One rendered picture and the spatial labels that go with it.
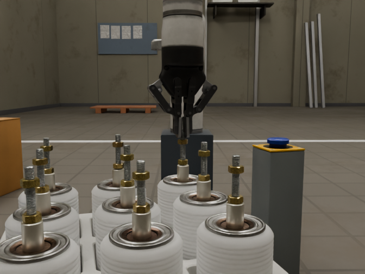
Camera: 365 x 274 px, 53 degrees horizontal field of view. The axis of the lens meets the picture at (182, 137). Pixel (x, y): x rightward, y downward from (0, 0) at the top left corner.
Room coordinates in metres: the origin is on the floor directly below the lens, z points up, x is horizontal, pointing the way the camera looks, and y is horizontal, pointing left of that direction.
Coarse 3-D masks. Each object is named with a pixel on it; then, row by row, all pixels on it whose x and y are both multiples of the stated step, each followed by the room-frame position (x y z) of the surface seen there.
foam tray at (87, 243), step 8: (80, 216) 0.68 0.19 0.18; (88, 216) 0.68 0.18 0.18; (80, 224) 0.66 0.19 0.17; (88, 224) 0.64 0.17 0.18; (80, 232) 0.66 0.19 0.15; (88, 232) 0.60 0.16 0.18; (0, 240) 0.57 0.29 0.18; (80, 240) 0.56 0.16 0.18; (88, 240) 0.56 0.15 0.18; (80, 248) 0.55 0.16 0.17; (88, 248) 0.53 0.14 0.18; (80, 256) 0.55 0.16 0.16; (88, 256) 0.51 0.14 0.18; (80, 264) 0.55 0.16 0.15; (88, 264) 0.48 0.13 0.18; (96, 264) 0.56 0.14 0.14; (184, 264) 0.48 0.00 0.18; (192, 264) 0.48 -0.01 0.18; (88, 272) 0.46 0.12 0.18; (96, 272) 0.46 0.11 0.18; (184, 272) 0.46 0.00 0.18; (192, 272) 0.48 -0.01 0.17; (280, 272) 0.46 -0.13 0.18
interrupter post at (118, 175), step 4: (112, 172) 0.63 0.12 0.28; (116, 172) 0.63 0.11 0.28; (120, 172) 0.63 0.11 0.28; (112, 176) 0.63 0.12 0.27; (116, 176) 0.63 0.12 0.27; (120, 176) 0.63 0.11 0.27; (112, 180) 0.63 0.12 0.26; (116, 180) 0.63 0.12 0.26; (120, 180) 0.63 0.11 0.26; (112, 184) 0.64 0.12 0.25; (116, 184) 0.63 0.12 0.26; (120, 184) 0.63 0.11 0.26
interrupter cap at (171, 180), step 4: (168, 176) 0.69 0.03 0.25; (172, 176) 0.69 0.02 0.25; (176, 176) 0.69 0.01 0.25; (192, 176) 0.69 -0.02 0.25; (196, 176) 0.69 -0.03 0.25; (164, 180) 0.66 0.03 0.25; (168, 180) 0.66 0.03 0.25; (172, 180) 0.66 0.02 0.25; (176, 180) 0.67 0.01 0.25; (192, 180) 0.67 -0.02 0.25; (196, 180) 0.66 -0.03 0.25; (168, 184) 0.64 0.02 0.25; (172, 184) 0.64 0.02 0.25; (176, 184) 0.64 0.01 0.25; (180, 184) 0.63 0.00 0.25; (184, 184) 0.63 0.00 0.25; (188, 184) 0.63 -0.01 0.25; (192, 184) 0.64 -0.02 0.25; (196, 184) 0.64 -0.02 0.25
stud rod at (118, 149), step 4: (116, 136) 0.63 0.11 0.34; (120, 136) 0.64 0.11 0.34; (116, 140) 0.63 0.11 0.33; (120, 140) 0.64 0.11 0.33; (116, 148) 0.64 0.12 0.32; (120, 148) 0.64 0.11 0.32; (116, 152) 0.63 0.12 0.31; (120, 152) 0.64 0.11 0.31; (116, 156) 0.64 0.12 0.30; (116, 160) 0.64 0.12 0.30; (120, 160) 0.64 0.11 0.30
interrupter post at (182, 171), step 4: (180, 168) 0.66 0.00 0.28; (184, 168) 0.66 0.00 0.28; (188, 168) 0.67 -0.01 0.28; (180, 172) 0.66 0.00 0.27; (184, 172) 0.66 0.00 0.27; (188, 172) 0.67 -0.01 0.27; (180, 176) 0.66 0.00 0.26; (184, 176) 0.66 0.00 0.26; (188, 176) 0.67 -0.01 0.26; (180, 180) 0.66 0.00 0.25; (184, 180) 0.66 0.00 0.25; (188, 180) 0.67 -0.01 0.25
